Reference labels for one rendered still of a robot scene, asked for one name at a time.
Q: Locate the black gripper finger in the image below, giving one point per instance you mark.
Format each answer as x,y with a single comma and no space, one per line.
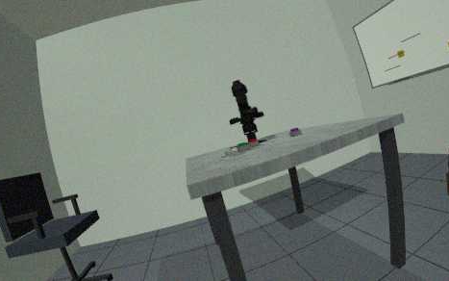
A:
245,124
250,122

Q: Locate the green button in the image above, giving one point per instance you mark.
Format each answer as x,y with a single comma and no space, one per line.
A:
242,147

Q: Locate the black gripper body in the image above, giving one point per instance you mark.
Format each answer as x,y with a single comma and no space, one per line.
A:
243,118

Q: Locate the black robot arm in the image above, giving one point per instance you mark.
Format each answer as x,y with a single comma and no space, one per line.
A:
239,91

